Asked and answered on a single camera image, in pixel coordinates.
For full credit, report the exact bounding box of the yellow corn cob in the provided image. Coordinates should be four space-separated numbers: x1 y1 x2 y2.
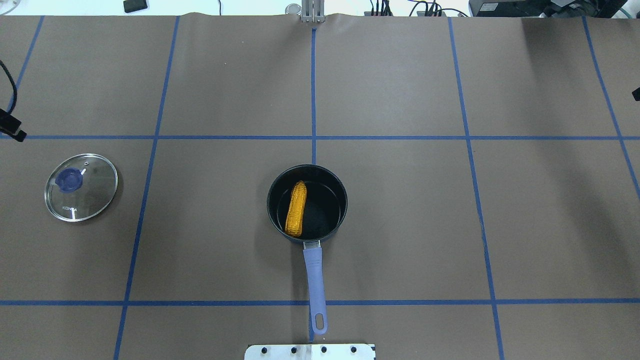
284 180 307 239

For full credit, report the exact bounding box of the glass lid with blue knob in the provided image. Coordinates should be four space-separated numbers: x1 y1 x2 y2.
44 153 119 223

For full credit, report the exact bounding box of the small black square device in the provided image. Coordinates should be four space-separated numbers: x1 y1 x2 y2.
122 0 148 14

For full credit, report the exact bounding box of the blue saucepan with handle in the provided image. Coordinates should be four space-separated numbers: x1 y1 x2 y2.
266 164 348 337

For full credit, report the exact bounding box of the aluminium frame post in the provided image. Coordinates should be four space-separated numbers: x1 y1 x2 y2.
300 0 326 24

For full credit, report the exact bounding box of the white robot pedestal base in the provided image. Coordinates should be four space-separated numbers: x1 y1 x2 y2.
243 343 377 360

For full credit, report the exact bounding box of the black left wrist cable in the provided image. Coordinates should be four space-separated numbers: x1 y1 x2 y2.
0 60 19 118

